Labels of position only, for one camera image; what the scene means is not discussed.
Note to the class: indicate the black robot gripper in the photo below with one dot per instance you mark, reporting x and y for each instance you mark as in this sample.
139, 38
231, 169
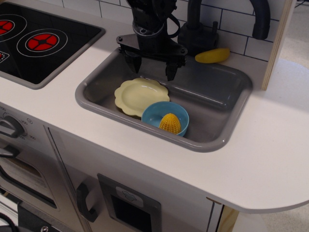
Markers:
151, 40

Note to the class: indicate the yellow toy corn piece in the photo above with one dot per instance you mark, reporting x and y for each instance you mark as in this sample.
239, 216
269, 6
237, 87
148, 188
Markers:
170, 123

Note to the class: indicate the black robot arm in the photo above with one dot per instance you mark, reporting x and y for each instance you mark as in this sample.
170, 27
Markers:
160, 10

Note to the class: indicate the blue plastic bowl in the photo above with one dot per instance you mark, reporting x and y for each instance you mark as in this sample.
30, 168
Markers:
153, 114

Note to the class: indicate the grey toy sink basin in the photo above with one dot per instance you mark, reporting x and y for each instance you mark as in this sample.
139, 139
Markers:
212, 94

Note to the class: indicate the pale yellow scalloped plate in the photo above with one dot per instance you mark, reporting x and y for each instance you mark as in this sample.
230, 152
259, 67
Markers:
134, 96

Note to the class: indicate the black toy faucet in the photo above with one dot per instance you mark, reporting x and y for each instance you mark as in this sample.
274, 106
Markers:
196, 39

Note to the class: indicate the yellow toy banana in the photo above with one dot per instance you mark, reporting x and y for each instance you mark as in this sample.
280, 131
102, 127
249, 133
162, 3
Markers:
213, 56

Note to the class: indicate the black toy stovetop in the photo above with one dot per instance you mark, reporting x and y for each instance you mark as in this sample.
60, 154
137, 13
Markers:
36, 46

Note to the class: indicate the grey dishwasher panel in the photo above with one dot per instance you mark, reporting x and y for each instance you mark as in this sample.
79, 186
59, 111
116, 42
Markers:
129, 207

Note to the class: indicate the wooden side panel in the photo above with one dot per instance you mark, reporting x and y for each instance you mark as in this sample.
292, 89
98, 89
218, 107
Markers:
286, 16

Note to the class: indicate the grey oven knob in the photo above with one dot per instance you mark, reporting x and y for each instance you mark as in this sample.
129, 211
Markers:
11, 127

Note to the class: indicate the black cabinet door handle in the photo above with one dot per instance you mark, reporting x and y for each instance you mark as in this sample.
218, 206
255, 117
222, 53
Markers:
81, 197

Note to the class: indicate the grey oven door handle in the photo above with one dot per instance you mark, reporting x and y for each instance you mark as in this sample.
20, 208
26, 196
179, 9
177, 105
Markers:
9, 152

